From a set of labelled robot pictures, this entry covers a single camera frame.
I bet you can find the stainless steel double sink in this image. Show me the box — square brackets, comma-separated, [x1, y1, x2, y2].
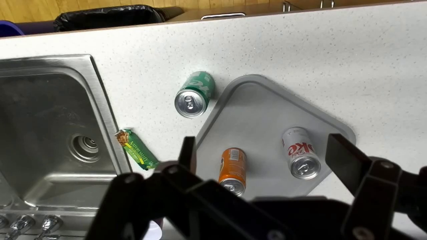
[0, 53, 133, 240]

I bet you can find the green soda can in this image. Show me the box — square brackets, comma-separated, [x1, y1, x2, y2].
[173, 71, 217, 119]

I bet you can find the black trash bag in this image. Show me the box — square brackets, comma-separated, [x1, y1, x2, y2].
[52, 4, 168, 32]

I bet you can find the grey plastic tray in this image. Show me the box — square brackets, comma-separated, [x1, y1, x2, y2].
[192, 73, 357, 201]

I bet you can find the chrome drawer handle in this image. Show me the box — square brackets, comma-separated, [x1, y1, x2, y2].
[200, 12, 246, 21]

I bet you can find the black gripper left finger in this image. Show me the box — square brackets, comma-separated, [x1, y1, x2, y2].
[84, 135, 294, 240]

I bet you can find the chrome faucet handle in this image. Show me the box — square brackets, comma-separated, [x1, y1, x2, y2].
[36, 213, 64, 239]

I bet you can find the green snack packet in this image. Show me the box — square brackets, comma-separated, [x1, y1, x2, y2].
[116, 127, 160, 172]

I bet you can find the silver Diet Coke can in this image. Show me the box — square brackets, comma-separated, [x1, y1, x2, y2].
[281, 127, 323, 181]

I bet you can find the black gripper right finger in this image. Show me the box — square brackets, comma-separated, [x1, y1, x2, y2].
[324, 132, 427, 240]

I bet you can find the orange soda can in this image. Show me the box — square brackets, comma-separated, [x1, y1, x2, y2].
[217, 147, 248, 197]

